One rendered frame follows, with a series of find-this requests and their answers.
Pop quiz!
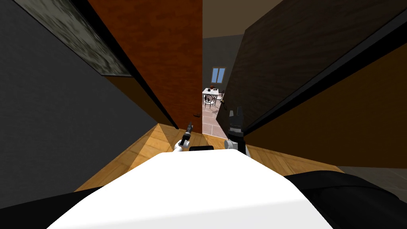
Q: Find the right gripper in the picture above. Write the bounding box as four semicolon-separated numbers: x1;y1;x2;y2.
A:
227;106;245;136

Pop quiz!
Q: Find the white dining table with chairs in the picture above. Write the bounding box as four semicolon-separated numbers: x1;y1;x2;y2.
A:
202;85;225;109

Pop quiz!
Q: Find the blue window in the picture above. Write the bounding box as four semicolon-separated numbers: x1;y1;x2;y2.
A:
211;66;227;84

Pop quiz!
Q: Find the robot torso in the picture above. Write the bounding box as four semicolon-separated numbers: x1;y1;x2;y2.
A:
47;145;335;229

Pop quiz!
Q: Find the dark brown wooden door leaf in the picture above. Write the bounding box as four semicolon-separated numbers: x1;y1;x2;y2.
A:
215;0;407;138

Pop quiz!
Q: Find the orange-brown wooden door leaf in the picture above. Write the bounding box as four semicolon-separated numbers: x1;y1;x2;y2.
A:
87;0;204;134

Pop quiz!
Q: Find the grey mottled wall picture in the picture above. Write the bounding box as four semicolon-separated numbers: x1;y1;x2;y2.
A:
12;0;133;77

